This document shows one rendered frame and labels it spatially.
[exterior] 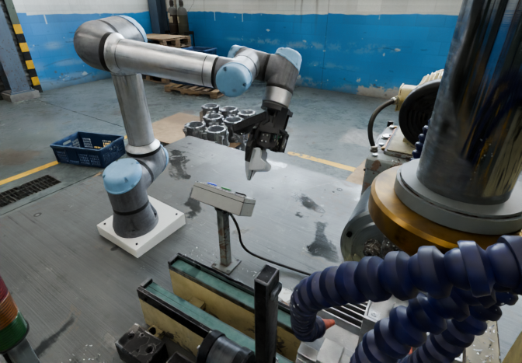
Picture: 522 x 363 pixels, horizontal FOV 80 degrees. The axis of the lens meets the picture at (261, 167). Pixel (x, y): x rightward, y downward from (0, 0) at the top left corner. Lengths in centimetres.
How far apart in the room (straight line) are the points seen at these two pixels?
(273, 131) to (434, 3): 522
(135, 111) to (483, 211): 93
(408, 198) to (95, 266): 97
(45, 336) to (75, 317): 7
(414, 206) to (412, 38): 561
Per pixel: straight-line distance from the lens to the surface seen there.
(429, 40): 590
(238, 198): 81
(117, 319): 97
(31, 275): 121
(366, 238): 73
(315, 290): 20
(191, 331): 78
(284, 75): 84
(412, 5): 592
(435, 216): 36
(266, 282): 37
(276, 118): 83
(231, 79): 72
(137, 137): 110
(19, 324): 70
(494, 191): 37
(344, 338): 55
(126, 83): 103
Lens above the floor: 153
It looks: 28 degrees down
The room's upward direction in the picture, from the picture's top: straight up
